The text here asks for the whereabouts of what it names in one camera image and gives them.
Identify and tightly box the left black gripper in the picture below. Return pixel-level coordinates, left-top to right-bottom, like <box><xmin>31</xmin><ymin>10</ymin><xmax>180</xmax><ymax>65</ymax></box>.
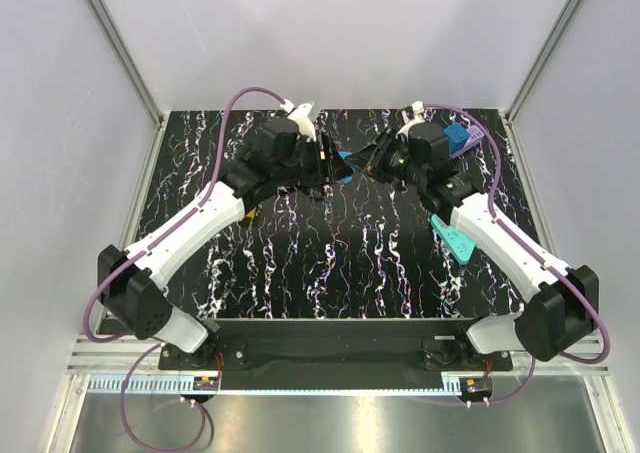
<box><xmin>274</xmin><ymin>132</ymin><xmax>353</xmax><ymax>186</ymax></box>

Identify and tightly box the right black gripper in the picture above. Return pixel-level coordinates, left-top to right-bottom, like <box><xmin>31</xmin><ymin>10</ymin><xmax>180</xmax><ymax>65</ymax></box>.
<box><xmin>345</xmin><ymin>127</ymin><xmax>426</xmax><ymax>188</ymax></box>

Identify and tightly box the light blue plug adapter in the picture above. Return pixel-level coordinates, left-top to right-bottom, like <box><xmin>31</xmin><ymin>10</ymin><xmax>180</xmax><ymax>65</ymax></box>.
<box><xmin>338</xmin><ymin>151</ymin><xmax>354</xmax><ymax>184</ymax></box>

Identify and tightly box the blue cube socket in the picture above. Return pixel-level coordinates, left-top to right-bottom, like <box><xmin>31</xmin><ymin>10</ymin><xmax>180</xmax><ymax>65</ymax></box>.
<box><xmin>444</xmin><ymin>123</ymin><xmax>470</xmax><ymax>156</ymax></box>

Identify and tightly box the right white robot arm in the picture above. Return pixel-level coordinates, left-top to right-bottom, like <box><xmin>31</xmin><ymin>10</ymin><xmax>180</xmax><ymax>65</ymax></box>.
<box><xmin>345</xmin><ymin>123</ymin><xmax>599</xmax><ymax>370</ymax></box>

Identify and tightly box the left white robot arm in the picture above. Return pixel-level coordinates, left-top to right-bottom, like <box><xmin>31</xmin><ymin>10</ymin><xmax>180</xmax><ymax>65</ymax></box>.
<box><xmin>97</xmin><ymin>117</ymin><xmax>351</xmax><ymax>369</ymax></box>

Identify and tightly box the purple power strip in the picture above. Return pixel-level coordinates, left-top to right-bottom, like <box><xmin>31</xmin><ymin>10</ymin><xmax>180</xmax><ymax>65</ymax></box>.
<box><xmin>459</xmin><ymin>125</ymin><xmax>485</xmax><ymax>154</ymax></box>

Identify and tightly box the teal triangular power strip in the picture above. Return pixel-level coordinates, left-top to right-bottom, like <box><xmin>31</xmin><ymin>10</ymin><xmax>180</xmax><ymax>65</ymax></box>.
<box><xmin>430</xmin><ymin>214</ymin><xmax>476</xmax><ymax>266</ymax></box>

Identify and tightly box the black cable bundle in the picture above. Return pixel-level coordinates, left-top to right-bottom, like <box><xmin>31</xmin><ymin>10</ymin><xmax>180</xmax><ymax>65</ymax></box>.
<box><xmin>277</xmin><ymin>182</ymin><xmax>326</xmax><ymax>202</ymax></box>

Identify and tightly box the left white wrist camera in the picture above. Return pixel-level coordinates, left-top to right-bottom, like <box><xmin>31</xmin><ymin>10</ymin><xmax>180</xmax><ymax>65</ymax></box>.
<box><xmin>280</xmin><ymin>99</ymin><xmax>319</xmax><ymax>142</ymax></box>

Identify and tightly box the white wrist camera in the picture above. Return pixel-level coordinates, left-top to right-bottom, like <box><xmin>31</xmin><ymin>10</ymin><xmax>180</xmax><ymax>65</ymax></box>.
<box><xmin>396</xmin><ymin>101</ymin><xmax>427</xmax><ymax>141</ymax></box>
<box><xmin>280</xmin><ymin>99</ymin><xmax>319</xmax><ymax>142</ymax></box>

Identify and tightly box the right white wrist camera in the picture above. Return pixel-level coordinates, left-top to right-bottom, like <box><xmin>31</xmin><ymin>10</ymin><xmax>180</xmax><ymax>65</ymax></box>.
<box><xmin>396</xmin><ymin>101</ymin><xmax>427</xmax><ymax>141</ymax></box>

